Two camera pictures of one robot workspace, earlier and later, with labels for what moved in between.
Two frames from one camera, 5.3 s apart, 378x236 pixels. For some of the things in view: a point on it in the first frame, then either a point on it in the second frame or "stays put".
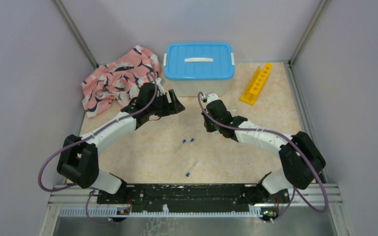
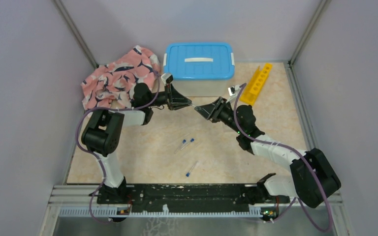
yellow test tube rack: [256, 84] stays put
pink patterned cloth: [117, 82] stays put
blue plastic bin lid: [199, 61] stays put
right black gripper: [209, 129] -> [214, 109]
